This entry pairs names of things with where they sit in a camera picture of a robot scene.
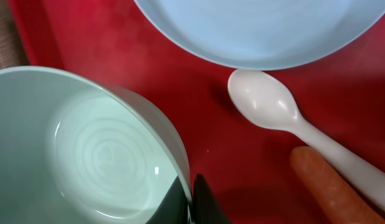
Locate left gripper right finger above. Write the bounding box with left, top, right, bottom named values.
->
left=193, top=174, right=231, bottom=224

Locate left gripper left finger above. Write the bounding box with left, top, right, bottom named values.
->
left=147, top=177, right=188, bottom=224

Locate mint green bowl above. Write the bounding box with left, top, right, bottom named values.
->
left=0, top=66, right=193, bottom=224

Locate orange carrot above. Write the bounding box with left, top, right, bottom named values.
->
left=289, top=146, right=385, bottom=224

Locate red serving tray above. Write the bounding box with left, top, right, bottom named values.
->
left=9, top=0, right=385, bottom=223

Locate white plastic spoon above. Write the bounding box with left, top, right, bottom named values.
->
left=227, top=69, right=385, bottom=211

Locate light blue plate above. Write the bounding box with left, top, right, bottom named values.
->
left=136, top=0, right=385, bottom=70

